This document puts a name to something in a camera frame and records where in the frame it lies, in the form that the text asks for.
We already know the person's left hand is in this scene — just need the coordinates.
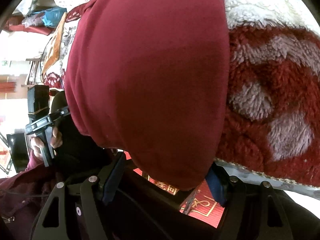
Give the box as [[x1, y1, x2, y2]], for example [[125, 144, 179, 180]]
[[30, 126, 63, 159]]

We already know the orange white plush blanket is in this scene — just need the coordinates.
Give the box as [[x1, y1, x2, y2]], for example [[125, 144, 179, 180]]
[[42, 12, 67, 75]]

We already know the red white floral plush blanket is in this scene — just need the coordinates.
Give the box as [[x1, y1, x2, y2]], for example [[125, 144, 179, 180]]
[[41, 0, 320, 188]]

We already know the blue plastic bag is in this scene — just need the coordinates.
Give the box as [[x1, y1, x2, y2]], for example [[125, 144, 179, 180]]
[[42, 7, 67, 28]]

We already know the maroon sleeve forearm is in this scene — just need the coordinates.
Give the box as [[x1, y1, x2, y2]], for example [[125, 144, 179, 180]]
[[0, 149, 83, 240]]

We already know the dark red knit garment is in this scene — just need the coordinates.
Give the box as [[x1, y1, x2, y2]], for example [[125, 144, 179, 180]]
[[65, 0, 229, 190]]

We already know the red gold floor mat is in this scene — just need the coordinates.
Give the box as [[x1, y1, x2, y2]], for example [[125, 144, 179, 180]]
[[121, 152, 224, 228]]

